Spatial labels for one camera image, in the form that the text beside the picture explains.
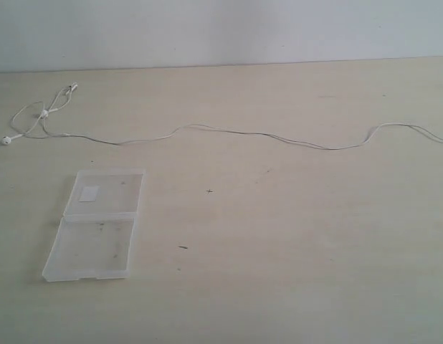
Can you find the white wired earphones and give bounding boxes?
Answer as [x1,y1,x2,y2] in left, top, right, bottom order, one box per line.
[0,82,443,151]

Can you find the clear plastic hinged case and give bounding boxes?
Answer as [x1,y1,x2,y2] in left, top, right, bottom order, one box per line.
[42,168,146,282]

